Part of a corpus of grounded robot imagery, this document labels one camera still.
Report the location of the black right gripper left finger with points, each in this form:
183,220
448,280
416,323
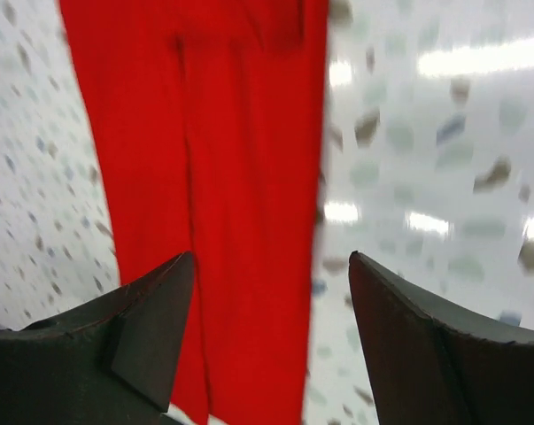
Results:
110,361

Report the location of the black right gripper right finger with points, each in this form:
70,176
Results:
431,361

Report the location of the red t-shirt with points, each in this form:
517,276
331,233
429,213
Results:
207,121

